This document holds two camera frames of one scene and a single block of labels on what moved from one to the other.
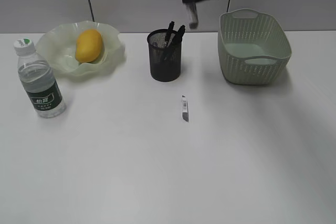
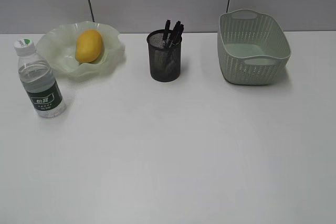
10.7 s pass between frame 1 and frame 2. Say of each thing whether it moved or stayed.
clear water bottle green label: stayed
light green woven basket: stayed
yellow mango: stayed
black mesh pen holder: stayed
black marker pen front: moved
